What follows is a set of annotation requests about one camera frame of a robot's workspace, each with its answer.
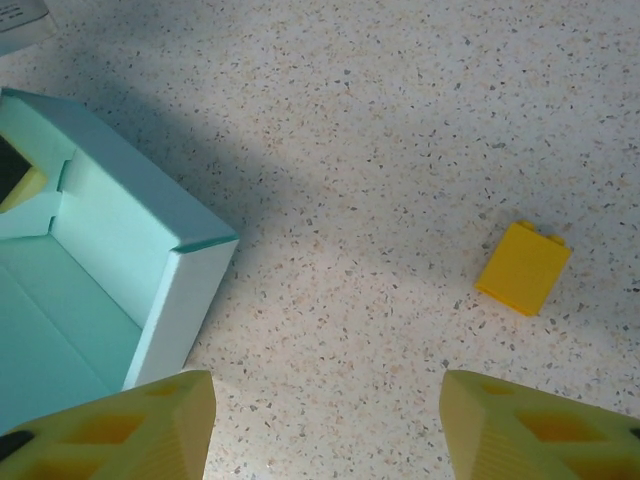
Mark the yellow toy brick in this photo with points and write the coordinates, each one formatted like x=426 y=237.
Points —
x=522 y=270

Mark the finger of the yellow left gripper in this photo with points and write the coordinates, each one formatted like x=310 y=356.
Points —
x=20 y=187

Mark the white object at corner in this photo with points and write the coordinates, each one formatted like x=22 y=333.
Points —
x=20 y=20

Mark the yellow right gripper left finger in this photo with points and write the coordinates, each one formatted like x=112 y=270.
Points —
x=150 y=425

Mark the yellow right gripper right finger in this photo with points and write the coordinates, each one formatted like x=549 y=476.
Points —
x=500 y=440

